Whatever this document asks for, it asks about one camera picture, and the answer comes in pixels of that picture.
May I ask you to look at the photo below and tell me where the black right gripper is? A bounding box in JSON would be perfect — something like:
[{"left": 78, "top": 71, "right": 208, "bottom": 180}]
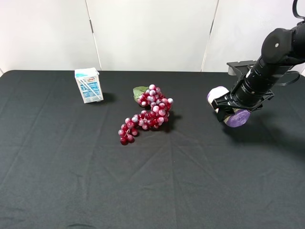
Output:
[{"left": 212, "top": 90, "right": 274, "bottom": 122}]

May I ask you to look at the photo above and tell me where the beige can with purple ends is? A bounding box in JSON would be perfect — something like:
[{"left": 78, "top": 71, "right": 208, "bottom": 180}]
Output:
[{"left": 207, "top": 86, "right": 251, "bottom": 128}]

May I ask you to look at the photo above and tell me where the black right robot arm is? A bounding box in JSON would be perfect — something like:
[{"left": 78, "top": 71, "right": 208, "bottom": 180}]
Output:
[{"left": 212, "top": 22, "right": 305, "bottom": 122}]

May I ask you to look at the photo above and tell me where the red plastic grape bunch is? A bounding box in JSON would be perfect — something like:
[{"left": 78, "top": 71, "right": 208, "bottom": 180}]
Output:
[{"left": 118, "top": 84, "right": 173, "bottom": 145}]

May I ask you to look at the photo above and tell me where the white blue milk carton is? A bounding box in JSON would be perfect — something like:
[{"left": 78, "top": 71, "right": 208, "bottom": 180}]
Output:
[{"left": 74, "top": 67, "right": 103, "bottom": 104}]

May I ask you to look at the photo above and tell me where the black tablecloth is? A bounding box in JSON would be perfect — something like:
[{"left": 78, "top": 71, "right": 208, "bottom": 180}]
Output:
[{"left": 0, "top": 71, "right": 305, "bottom": 229}]

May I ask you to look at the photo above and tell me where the black cable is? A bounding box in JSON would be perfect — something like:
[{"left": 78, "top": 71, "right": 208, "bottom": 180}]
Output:
[{"left": 276, "top": 70, "right": 300, "bottom": 87}]

